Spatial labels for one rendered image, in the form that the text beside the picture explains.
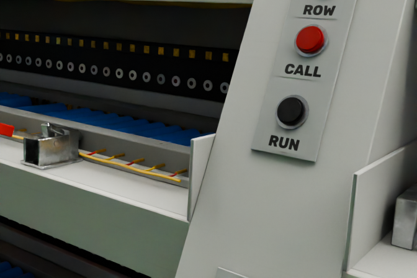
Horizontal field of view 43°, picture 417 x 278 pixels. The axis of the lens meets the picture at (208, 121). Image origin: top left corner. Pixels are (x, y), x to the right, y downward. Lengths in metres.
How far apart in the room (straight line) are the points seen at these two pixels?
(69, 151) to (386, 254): 0.26
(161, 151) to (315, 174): 0.15
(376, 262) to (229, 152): 0.10
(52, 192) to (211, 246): 0.14
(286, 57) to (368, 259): 0.12
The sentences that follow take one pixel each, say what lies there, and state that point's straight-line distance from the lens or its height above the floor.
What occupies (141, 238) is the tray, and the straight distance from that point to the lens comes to 0.35.
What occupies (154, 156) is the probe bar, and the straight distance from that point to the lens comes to 0.40.
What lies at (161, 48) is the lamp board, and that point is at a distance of 0.57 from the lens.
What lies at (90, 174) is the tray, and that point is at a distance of 0.41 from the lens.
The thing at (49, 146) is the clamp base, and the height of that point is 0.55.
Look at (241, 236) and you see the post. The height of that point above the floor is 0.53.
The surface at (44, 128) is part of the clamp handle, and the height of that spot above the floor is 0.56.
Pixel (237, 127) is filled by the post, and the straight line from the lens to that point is 0.32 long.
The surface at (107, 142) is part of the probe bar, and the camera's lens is 0.44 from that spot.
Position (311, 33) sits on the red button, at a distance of 0.31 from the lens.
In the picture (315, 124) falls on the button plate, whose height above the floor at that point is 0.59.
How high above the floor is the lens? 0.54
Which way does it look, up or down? 8 degrees up
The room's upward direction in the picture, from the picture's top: 16 degrees clockwise
